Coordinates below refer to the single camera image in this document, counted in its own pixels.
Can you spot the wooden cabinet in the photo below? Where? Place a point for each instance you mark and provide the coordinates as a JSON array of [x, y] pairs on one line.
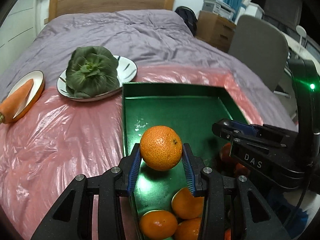
[[215, 30]]

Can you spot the pink plastic sheet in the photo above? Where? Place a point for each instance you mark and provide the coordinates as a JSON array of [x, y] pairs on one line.
[[75, 142]]

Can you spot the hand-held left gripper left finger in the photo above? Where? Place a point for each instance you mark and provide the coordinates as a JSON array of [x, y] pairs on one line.
[[133, 170]]

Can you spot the white storage box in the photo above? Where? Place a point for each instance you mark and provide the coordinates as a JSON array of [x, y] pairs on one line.
[[227, 11]]

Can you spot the white wardrobe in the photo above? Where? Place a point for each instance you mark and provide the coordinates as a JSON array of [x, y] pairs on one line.
[[17, 25]]

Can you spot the wooden headboard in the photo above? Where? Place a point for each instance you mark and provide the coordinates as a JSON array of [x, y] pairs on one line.
[[112, 2]]

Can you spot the orange-rimmed white plate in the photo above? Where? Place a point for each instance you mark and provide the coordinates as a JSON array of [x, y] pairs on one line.
[[38, 80]]

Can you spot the grey chair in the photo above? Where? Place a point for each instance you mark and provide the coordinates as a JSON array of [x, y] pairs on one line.
[[260, 47]]

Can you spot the orange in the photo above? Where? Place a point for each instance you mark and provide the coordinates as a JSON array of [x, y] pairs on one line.
[[161, 147], [188, 230], [158, 223], [187, 202]]

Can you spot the grey storage box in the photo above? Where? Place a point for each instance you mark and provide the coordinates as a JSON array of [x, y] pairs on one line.
[[210, 5]]

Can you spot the dark-rimmed white plate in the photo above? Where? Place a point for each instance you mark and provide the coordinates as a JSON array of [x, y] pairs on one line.
[[128, 67]]

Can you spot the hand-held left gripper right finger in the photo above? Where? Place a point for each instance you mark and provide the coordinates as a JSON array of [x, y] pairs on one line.
[[191, 172]]

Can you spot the carrot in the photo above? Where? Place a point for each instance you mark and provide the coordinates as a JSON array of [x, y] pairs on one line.
[[17, 100]]

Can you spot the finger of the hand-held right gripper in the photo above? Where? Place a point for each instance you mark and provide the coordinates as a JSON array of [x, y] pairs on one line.
[[220, 131], [243, 128]]

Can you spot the black backpack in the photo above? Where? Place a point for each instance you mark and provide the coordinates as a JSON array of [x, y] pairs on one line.
[[187, 17]]

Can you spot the red apple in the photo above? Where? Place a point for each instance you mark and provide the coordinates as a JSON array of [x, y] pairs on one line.
[[225, 153], [227, 235], [241, 170]]

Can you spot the green bok choy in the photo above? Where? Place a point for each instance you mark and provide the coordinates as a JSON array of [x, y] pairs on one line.
[[92, 72]]

